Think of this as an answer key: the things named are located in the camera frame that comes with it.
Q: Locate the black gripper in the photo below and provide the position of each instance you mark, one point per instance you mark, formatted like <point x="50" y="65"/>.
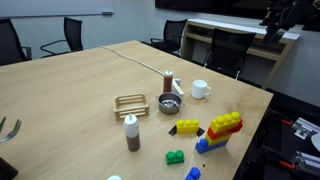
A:
<point x="281" y="11"/>

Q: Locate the multicolour lego stack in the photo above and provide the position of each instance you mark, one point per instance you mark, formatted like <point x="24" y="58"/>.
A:
<point x="220" y="133"/>

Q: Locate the yellow lego brick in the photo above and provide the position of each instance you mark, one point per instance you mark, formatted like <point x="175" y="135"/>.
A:
<point x="187" y="127"/>

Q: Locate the green lego brick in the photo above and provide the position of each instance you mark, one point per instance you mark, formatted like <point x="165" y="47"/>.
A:
<point x="174" y="158"/>

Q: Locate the blue lego brick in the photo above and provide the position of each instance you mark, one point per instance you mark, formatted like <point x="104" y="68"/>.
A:
<point x="193" y="174"/>

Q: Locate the wooden bench shelf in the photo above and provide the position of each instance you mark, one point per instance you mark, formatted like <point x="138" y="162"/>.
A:
<point x="266" y="50"/>

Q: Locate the black office chair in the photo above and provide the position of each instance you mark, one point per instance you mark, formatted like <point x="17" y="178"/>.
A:
<point x="175" y="33"/>
<point x="228" y="50"/>
<point x="9" y="41"/>
<point x="73" y="35"/>

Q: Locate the white ceramic mug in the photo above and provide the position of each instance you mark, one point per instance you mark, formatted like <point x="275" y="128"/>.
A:
<point x="199" y="89"/>

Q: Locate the grey round disc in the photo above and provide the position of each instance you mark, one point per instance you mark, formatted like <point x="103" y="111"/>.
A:
<point x="316" y="142"/>

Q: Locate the brown sauce bottle white cap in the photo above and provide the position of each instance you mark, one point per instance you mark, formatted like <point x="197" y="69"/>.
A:
<point x="132" y="133"/>
<point x="168" y="83"/>

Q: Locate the small metal pot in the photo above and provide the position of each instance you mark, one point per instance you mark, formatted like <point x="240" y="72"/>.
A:
<point x="170" y="104"/>

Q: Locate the small wooden crate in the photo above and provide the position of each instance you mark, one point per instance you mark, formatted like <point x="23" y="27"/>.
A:
<point x="130" y="110"/>

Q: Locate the whiteboard eraser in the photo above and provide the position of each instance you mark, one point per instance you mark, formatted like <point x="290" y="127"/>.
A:
<point x="107" y="13"/>

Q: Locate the red squeeze bottle white cap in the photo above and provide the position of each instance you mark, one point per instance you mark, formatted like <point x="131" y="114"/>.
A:
<point x="115" y="178"/>

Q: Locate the dark brown object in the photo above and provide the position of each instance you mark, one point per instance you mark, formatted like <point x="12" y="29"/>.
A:
<point x="6" y="170"/>

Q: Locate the black wall screen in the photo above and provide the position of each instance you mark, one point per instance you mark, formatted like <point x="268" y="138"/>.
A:
<point x="206" y="6"/>

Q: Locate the aluminium extrusion bracket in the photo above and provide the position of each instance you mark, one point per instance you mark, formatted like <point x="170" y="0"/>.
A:
<point x="305" y="128"/>

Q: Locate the aluminium extrusion rail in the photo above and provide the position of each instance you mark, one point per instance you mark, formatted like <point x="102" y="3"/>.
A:
<point x="308" y="161"/>

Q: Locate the wall whiteboard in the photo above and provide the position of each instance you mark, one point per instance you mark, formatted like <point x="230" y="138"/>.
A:
<point x="53" y="7"/>

